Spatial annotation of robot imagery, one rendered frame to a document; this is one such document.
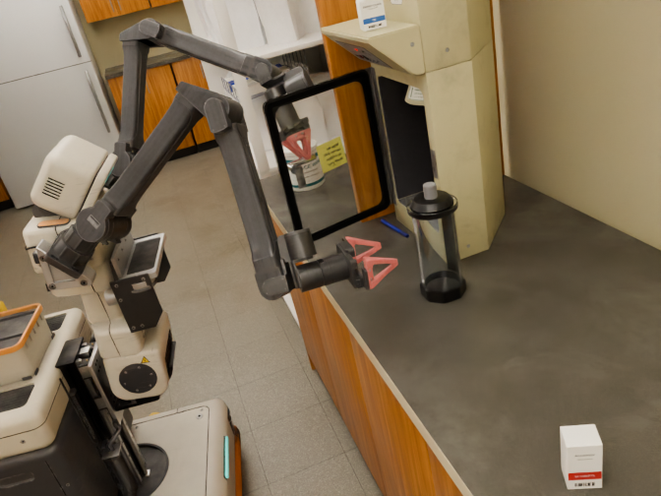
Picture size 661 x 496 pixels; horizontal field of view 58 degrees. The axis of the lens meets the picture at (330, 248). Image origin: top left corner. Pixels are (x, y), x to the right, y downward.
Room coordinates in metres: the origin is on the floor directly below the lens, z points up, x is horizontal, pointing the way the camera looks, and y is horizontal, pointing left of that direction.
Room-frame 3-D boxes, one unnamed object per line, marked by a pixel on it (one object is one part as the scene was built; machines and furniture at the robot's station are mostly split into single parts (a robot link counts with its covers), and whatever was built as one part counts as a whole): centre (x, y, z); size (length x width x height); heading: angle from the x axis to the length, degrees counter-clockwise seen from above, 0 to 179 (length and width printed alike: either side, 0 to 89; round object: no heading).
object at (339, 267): (1.09, 0.00, 1.09); 0.10 x 0.07 x 0.07; 11
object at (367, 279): (1.07, -0.08, 1.09); 0.09 x 0.07 x 0.07; 101
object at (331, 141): (1.50, -0.06, 1.19); 0.30 x 0.01 x 0.40; 114
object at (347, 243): (1.14, -0.07, 1.09); 0.09 x 0.07 x 0.07; 101
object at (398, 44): (1.40, -0.19, 1.46); 0.32 x 0.12 x 0.10; 13
